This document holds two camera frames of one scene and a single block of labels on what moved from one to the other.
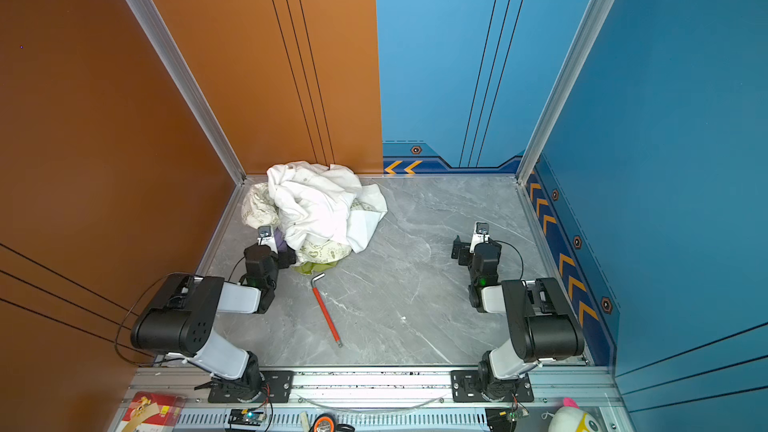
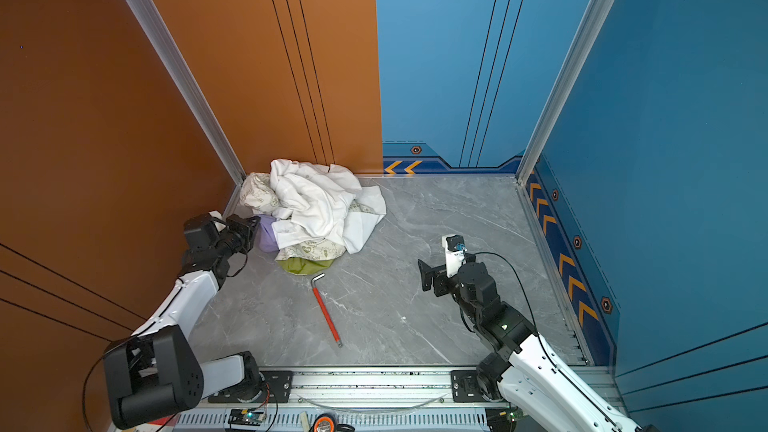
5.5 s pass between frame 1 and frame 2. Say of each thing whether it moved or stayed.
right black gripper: moved
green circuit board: stayed
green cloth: stayed
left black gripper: moved
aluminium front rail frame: stayed
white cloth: stayed
